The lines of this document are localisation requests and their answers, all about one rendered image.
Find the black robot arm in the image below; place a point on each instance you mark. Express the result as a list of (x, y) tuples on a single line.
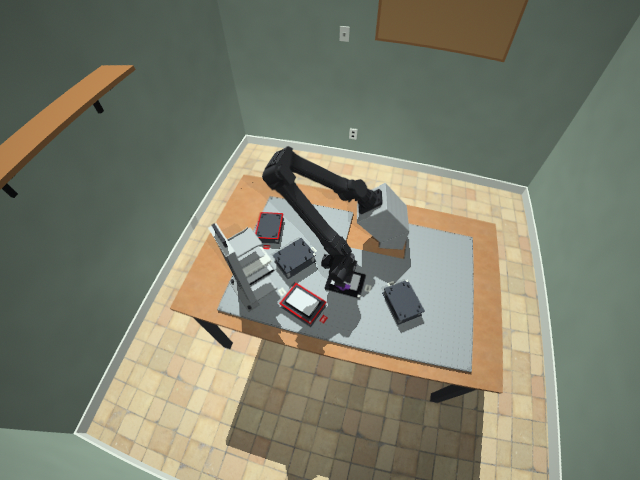
[(346, 189)]

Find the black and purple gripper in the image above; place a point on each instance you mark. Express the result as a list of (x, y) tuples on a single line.
[(347, 280)]

